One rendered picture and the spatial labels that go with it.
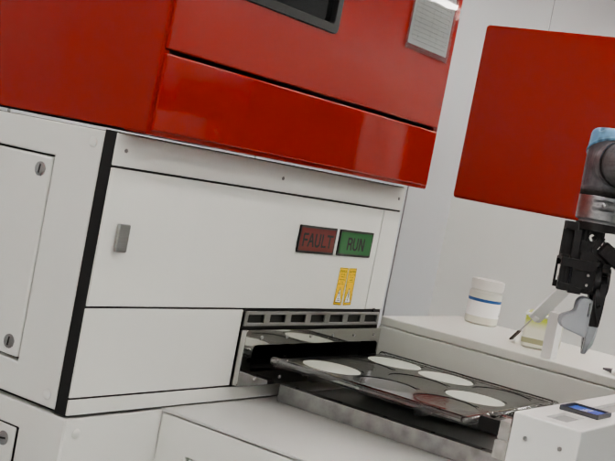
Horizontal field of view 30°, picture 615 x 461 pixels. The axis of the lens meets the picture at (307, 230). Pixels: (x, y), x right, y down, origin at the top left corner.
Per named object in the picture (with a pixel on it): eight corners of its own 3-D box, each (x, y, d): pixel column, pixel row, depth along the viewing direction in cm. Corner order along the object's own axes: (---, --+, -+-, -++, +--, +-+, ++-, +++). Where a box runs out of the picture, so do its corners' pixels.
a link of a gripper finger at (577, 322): (553, 348, 187) (564, 293, 187) (589, 355, 187) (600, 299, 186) (555, 350, 184) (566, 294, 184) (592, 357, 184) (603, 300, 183)
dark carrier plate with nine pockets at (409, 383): (278, 362, 191) (279, 359, 191) (382, 356, 220) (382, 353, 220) (462, 420, 172) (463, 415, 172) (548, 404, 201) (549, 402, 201)
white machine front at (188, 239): (54, 412, 160) (105, 129, 157) (356, 383, 227) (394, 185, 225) (70, 418, 158) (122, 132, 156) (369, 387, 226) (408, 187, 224)
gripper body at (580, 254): (550, 289, 191) (564, 218, 191) (602, 298, 190) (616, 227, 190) (555, 293, 183) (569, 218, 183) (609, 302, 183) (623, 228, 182)
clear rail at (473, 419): (458, 423, 171) (459, 414, 171) (552, 407, 202) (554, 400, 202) (466, 426, 170) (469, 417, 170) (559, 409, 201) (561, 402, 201)
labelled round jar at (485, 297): (458, 319, 244) (467, 275, 244) (472, 319, 250) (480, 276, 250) (488, 327, 241) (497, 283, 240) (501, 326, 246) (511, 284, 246)
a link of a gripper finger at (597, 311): (584, 324, 187) (594, 272, 187) (595, 326, 187) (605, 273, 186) (588, 326, 182) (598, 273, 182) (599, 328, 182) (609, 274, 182)
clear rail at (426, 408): (267, 364, 190) (269, 356, 190) (272, 363, 191) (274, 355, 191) (466, 426, 170) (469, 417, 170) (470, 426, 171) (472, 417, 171)
